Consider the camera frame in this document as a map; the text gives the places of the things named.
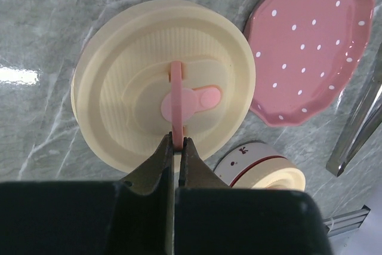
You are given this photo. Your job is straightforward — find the steel lunch box container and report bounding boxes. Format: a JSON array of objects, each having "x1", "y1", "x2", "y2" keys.
[{"x1": 213, "y1": 140, "x2": 286, "y2": 187}]

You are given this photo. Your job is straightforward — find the metal tongs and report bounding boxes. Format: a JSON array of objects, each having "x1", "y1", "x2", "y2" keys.
[{"x1": 326, "y1": 61, "x2": 381, "y2": 177}]

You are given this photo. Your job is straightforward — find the aluminium rail frame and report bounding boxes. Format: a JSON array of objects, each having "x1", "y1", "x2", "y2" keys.
[{"x1": 324, "y1": 205, "x2": 371, "y2": 237}]

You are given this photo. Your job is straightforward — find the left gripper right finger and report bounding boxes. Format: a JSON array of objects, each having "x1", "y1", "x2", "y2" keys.
[{"x1": 174, "y1": 140, "x2": 332, "y2": 254}]

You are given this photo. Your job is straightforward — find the pink polka dot plate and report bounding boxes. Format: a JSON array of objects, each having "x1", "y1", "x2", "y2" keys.
[{"x1": 244, "y1": 0, "x2": 375, "y2": 127}]

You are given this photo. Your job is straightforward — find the cream lid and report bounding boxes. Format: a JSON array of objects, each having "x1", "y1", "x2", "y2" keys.
[
  {"x1": 71, "y1": 0, "x2": 255, "y2": 173},
  {"x1": 251, "y1": 158, "x2": 306, "y2": 191}
]

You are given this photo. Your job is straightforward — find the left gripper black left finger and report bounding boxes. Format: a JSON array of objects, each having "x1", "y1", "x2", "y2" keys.
[{"x1": 1, "y1": 134, "x2": 174, "y2": 254}]

